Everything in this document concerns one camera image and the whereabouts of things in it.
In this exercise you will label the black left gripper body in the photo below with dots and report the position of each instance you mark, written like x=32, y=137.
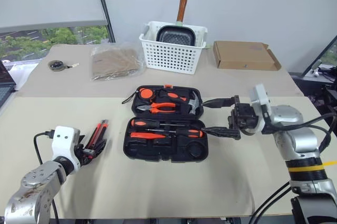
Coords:
x=82, y=154

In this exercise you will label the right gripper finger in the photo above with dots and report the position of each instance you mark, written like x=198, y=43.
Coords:
x=223, y=132
x=221, y=103

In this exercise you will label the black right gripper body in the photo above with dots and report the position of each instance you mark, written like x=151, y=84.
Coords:
x=245, y=118

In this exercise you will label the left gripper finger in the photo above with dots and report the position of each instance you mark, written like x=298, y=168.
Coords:
x=88, y=142
x=99, y=148

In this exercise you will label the orange black utility knife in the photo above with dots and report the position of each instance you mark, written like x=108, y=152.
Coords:
x=99, y=132

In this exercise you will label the short black orange screwdriver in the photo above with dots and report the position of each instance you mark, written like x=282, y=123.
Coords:
x=190, y=132

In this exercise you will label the long black orange screwdriver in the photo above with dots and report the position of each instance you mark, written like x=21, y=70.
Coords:
x=142, y=123

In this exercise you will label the orange tester pen screwdriver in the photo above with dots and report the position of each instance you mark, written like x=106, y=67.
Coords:
x=147, y=135

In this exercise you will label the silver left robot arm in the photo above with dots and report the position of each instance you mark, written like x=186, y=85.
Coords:
x=34, y=189

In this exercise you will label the black tool case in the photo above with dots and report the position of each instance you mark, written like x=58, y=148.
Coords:
x=163, y=153

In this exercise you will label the silver claw hammer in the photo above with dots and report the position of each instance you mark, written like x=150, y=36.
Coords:
x=194, y=103

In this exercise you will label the flat brown cardboard box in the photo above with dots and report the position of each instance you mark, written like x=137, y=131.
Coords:
x=242, y=54

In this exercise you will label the white perforated plastic basket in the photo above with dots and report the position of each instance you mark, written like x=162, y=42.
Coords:
x=171, y=57

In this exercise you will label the orange black tape measure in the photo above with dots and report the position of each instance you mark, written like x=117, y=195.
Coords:
x=145, y=93

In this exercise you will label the small round olive case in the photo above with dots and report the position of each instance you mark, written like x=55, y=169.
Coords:
x=55, y=65

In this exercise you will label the clear bag brown paper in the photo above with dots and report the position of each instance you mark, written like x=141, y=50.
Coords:
x=113, y=61

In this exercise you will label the dark laptop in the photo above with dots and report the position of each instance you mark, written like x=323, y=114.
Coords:
x=5, y=90

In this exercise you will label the dark window frame post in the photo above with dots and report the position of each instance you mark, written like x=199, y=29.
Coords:
x=104, y=8

